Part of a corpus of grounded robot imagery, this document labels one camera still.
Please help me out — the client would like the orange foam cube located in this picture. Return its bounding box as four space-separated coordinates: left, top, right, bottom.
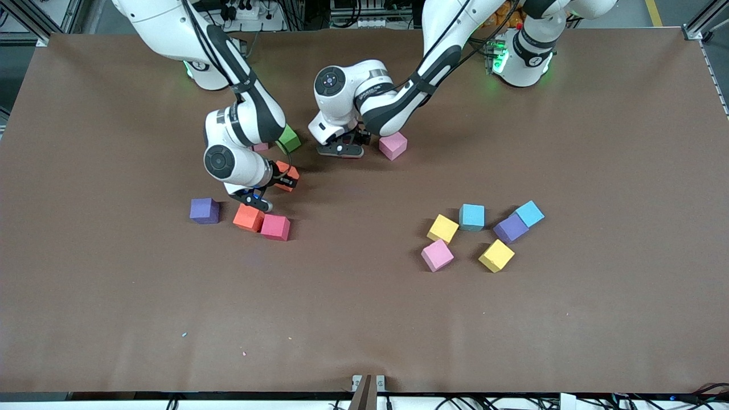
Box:
275 161 301 193
232 204 265 233

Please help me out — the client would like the green foam cube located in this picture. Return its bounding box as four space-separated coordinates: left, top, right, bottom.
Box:
277 124 302 154

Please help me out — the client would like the white power strip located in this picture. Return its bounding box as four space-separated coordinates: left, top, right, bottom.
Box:
219 0 285 32

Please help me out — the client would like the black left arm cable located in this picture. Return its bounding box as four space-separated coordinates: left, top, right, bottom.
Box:
407 0 522 95

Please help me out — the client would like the yellow foam cube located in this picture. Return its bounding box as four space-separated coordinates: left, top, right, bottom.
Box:
427 214 460 245
478 239 515 273

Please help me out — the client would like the purple foam cube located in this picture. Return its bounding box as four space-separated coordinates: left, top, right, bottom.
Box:
190 198 220 225
493 213 530 244

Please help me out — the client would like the red foam cube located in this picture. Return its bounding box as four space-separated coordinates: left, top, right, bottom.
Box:
260 214 291 242

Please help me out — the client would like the metal table edge bracket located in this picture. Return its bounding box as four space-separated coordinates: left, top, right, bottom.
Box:
351 374 386 410

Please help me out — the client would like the pile of orange items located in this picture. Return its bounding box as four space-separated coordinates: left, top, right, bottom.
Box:
484 0 525 30

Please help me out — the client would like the cyan foam cube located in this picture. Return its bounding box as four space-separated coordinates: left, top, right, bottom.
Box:
459 204 486 232
514 200 545 228

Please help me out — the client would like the aluminium frame post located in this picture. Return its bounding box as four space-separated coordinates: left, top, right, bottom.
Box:
0 0 86 46
682 0 729 43

